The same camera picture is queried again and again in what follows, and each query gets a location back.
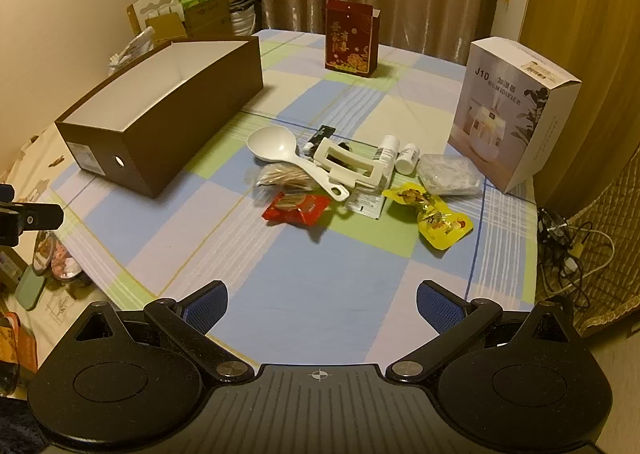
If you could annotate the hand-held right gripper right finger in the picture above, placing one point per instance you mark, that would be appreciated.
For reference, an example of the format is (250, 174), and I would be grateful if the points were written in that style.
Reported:
(440, 306)

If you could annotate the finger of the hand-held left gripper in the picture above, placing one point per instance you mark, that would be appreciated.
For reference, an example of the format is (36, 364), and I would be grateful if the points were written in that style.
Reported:
(42, 217)
(5, 192)

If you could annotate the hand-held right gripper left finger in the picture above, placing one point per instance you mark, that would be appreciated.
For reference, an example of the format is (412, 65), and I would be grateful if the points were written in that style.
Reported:
(207, 304)

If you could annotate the yellow snack packet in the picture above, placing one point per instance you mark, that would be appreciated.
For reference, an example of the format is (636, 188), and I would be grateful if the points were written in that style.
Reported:
(407, 195)
(442, 229)

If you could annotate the white sachet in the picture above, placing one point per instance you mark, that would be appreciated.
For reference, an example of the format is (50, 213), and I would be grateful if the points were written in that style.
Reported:
(365, 204)

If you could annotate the red snack packet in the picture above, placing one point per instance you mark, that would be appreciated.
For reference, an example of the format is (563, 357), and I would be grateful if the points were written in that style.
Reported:
(295, 209)

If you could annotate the clear plastic packet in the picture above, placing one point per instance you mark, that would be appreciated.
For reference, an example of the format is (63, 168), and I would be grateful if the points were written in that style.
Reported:
(447, 174)

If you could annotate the white plastic clip frame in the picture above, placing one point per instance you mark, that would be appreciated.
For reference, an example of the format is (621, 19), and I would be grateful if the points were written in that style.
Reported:
(370, 179)

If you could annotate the clear bag of toothpicks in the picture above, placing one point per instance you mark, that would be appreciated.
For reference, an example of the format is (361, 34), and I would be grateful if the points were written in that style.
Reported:
(282, 177)

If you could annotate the small white bottle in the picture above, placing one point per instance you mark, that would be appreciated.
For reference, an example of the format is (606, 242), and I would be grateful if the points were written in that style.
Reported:
(407, 159)

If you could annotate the white tube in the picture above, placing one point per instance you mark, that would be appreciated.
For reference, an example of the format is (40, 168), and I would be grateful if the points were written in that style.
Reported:
(389, 146)

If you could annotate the white rice spoon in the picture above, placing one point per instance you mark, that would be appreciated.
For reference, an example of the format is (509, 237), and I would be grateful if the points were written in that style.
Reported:
(272, 144)

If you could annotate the clear packet of dark sweets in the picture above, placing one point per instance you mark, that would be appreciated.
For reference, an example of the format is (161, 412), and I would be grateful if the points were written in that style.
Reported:
(345, 144)

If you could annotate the large white box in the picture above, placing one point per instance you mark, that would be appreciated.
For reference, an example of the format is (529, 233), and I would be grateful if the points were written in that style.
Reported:
(200, 104)

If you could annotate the dark green lip gel tube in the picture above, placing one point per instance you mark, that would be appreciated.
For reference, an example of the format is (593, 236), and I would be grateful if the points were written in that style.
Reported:
(322, 134)

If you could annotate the pink patterned oval object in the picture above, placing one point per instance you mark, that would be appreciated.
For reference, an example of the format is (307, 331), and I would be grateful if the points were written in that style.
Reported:
(42, 251)
(65, 261)

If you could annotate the cream printed bedsheet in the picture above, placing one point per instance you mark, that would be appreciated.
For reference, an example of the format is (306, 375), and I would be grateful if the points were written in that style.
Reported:
(35, 159)

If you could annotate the green rounded flat case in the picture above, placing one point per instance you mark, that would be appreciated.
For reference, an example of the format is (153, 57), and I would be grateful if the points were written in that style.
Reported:
(30, 289)

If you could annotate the plaid tablecloth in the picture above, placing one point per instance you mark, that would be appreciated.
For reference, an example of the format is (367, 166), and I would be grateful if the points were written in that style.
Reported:
(320, 274)

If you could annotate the orange patterned bag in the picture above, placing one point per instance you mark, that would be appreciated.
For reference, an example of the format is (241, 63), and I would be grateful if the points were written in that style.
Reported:
(17, 344)

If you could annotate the brown quilted mat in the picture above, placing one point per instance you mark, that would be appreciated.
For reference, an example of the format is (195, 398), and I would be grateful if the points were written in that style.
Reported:
(610, 244)

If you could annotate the silver printed bag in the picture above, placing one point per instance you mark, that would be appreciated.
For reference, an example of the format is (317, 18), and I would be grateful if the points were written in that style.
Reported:
(132, 49)

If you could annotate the dark blue fluffy rug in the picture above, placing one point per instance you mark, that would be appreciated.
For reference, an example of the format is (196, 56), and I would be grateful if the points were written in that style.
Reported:
(15, 424)

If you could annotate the white humidifier box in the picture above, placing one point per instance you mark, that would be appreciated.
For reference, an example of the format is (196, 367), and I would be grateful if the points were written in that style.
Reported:
(500, 99)

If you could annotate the small cardboard box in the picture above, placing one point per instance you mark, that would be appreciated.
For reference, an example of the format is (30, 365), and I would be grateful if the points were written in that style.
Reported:
(167, 29)

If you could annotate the cardboard boxes pile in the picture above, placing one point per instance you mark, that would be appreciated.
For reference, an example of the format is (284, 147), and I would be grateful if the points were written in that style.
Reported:
(155, 1)

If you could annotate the large cardboard box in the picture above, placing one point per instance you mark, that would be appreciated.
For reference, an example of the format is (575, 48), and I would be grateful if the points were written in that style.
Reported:
(207, 16)

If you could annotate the dark red gift box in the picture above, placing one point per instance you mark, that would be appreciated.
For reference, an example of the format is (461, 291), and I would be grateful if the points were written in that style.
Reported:
(347, 44)

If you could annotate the wooden door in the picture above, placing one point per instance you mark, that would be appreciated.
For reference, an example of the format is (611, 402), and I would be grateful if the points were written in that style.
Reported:
(580, 9)

